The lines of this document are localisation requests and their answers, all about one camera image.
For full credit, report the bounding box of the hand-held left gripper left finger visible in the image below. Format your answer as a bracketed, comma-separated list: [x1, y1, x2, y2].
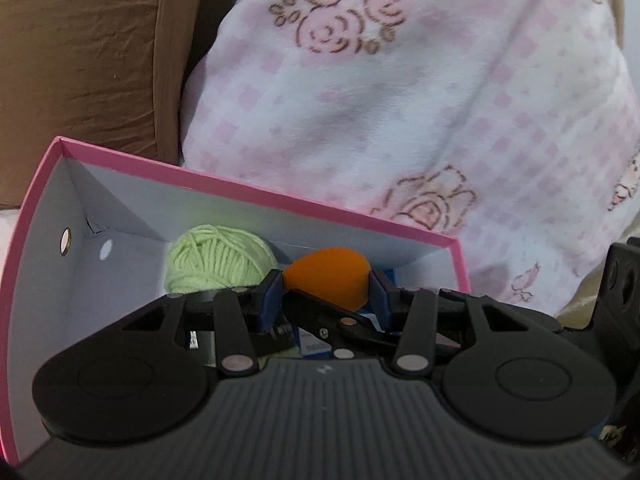
[122, 269, 284, 376]

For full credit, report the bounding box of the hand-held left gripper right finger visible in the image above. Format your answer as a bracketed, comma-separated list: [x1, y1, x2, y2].
[369, 269, 561, 376]

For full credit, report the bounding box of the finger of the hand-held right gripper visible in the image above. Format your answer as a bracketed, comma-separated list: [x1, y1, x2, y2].
[282, 287, 404, 356]

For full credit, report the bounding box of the blue snack packet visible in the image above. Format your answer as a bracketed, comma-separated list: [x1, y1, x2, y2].
[295, 267, 399, 360]

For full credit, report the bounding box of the orange makeup sponge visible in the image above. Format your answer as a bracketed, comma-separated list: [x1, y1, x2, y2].
[282, 247, 374, 311]

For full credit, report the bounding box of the green yarn ball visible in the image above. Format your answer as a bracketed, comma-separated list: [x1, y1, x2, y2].
[165, 225, 281, 295]

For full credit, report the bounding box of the pink cardboard box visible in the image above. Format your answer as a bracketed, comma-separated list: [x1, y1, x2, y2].
[0, 135, 473, 466]

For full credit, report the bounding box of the olive satin fabric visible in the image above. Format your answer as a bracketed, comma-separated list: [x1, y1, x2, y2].
[552, 274, 609, 334]

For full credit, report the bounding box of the pink checkered floral blanket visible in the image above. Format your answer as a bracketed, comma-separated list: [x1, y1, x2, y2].
[177, 0, 640, 322]

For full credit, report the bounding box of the brown embroidered pillow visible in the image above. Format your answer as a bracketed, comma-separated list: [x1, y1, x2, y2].
[0, 0, 202, 211]

